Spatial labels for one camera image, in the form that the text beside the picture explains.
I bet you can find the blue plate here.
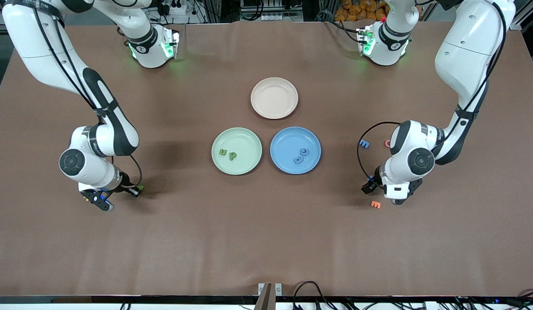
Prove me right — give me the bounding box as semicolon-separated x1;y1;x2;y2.
270;127;322;175

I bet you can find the green plate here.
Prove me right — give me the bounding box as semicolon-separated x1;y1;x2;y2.
211;127;263;176

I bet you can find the beige plate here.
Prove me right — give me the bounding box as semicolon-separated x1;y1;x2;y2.
250;77;299;120

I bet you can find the brown bar with white brackets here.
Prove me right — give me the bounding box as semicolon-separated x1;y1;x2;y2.
254;282;283;310

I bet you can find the pile of orange packets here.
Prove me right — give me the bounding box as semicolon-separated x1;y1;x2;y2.
335;0;390;22

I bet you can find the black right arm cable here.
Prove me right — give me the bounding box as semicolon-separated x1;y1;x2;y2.
31;6;143;190

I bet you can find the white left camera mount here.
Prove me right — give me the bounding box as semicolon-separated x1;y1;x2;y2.
385;183;410;198

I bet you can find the looped black cable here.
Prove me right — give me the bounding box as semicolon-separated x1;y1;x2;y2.
292;281;336;310

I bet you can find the aluminium frame profile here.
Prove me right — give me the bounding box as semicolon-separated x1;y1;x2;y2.
510;0;533;31

